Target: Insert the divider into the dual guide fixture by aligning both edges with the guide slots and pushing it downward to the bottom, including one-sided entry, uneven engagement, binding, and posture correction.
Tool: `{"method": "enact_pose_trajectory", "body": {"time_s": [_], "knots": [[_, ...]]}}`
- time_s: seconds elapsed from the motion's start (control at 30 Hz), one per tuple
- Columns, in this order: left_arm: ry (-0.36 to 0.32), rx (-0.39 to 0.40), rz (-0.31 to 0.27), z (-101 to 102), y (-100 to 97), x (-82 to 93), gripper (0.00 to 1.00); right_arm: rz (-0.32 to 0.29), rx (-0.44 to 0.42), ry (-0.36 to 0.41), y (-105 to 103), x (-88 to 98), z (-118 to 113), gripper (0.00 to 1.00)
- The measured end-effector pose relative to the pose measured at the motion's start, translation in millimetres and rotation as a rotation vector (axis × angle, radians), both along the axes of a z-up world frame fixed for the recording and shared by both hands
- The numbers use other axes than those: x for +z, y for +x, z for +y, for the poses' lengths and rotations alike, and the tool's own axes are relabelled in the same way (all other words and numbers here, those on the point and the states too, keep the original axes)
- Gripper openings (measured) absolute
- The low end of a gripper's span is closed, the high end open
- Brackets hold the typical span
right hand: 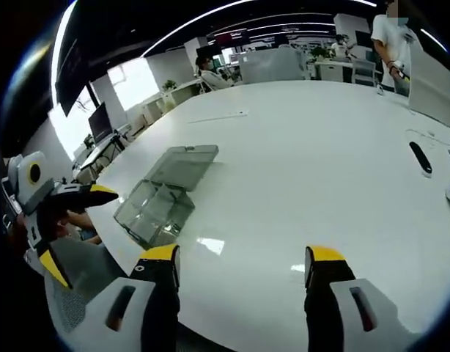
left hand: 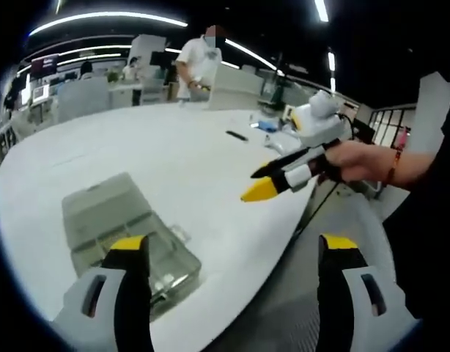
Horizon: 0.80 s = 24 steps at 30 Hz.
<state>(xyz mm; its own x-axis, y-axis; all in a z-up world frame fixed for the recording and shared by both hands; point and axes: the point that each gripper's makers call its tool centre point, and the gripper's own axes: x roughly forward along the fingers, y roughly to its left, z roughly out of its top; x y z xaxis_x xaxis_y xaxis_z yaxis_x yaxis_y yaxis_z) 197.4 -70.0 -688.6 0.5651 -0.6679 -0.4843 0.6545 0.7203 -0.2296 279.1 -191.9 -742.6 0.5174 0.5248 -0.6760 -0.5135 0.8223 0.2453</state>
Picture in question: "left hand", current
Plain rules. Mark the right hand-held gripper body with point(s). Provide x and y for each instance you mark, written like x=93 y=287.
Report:
x=320 y=121

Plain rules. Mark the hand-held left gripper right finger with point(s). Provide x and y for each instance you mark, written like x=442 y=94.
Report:
x=335 y=293

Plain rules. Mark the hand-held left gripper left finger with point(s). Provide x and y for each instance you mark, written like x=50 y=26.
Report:
x=131 y=293

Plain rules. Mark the clear plastic guide fixture box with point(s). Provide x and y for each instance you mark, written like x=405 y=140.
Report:
x=100 y=205

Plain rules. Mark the person's right hand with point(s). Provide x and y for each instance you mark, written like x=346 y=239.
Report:
x=360 y=161

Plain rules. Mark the white mesh office chair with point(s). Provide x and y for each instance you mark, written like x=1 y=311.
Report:
x=283 y=293

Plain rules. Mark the black marker pen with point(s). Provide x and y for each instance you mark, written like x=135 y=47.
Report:
x=236 y=135

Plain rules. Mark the white standing panel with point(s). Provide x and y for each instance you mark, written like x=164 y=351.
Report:
x=236 y=88

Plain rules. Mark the person's black shirt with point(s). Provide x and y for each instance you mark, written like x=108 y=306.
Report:
x=430 y=238

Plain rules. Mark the dark red wall display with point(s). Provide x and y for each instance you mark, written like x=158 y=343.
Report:
x=44 y=65

